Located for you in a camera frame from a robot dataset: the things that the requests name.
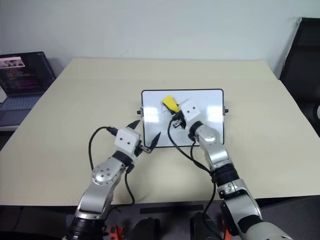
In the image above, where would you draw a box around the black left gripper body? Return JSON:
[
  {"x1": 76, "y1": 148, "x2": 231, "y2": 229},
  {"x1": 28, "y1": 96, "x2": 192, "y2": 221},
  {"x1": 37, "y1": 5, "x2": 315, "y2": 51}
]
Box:
[{"x1": 134, "y1": 143, "x2": 154, "y2": 158}]

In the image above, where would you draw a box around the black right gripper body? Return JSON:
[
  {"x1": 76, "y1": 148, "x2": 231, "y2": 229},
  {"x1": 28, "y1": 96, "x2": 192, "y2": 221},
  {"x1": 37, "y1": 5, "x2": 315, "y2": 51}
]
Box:
[{"x1": 170, "y1": 112, "x2": 189, "y2": 130}]

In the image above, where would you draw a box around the yellow whiteboard eraser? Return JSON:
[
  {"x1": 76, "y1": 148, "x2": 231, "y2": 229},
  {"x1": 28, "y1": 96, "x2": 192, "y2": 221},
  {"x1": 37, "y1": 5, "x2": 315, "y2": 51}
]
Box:
[{"x1": 161, "y1": 94, "x2": 181, "y2": 115}]

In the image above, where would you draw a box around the black-framed small whiteboard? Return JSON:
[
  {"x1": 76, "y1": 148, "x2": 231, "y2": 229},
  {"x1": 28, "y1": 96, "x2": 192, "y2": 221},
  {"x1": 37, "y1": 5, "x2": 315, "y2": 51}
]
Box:
[{"x1": 136, "y1": 88, "x2": 229, "y2": 149}]

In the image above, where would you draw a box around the dark rounded shape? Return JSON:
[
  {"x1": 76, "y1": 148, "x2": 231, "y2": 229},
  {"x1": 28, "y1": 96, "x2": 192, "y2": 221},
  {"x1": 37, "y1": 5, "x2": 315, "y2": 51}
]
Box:
[
  {"x1": 189, "y1": 210, "x2": 224, "y2": 240},
  {"x1": 129, "y1": 216, "x2": 161, "y2": 240}
]

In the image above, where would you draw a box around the orange red part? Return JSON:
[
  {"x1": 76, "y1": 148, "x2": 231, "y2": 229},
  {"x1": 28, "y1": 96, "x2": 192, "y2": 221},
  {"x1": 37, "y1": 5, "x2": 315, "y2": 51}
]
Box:
[
  {"x1": 220, "y1": 219, "x2": 234, "y2": 240},
  {"x1": 108, "y1": 224, "x2": 125, "y2": 240}
]

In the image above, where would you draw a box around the open laptop with dark screen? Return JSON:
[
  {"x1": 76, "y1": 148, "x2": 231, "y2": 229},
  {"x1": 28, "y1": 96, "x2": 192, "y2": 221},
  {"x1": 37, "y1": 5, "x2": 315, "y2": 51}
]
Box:
[{"x1": 0, "y1": 51, "x2": 57, "y2": 126}]

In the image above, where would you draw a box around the black office chair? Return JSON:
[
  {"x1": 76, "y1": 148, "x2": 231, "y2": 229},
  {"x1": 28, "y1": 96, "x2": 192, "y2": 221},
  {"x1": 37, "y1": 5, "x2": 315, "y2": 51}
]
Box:
[{"x1": 278, "y1": 16, "x2": 320, "y2": 138}]

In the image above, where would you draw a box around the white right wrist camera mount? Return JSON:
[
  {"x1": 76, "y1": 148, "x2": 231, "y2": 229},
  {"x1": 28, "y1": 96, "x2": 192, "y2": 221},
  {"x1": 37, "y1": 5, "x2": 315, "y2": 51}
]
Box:
[{"x1": 180, "y1": 99, "x2": 201, "y2": 124}]

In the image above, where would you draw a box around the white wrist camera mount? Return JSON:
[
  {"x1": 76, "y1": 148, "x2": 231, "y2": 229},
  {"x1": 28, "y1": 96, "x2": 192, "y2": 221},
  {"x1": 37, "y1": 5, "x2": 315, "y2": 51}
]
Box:
[
  {"x1": 180, "y1": 99, "x2": 201, "y2": 124},
  {"x1": 114, "y1": 127, "x2": 142, "y2": 161}
]

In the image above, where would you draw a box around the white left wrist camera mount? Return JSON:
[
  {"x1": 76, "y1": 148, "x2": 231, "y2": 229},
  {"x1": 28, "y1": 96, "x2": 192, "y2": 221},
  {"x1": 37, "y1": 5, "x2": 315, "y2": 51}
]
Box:
[{"x1": 114, "y1": 127, "x2": 142, "y2": 161}]

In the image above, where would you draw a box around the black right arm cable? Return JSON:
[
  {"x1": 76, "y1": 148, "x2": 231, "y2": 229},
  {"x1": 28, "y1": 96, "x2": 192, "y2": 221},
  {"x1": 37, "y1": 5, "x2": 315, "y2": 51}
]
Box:
[{"x1": 166, "y1": 118, "x2": 221, "y2": 234}]

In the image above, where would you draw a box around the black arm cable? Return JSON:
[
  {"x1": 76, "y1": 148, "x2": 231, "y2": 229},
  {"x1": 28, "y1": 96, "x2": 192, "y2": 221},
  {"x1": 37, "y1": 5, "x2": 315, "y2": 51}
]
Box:
[
  {"x1": 166, "y1": 118, "x2": 221, "y2": 234},
  {"x1": 87, "y1": 126, "x2": 137, "y2": 205}
]

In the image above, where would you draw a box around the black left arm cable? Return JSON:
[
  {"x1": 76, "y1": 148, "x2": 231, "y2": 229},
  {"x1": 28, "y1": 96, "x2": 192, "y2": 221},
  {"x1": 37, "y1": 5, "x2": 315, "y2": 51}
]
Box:
[{"x1": 87, "y1": 126, "x2": 137, "y2": 205}]

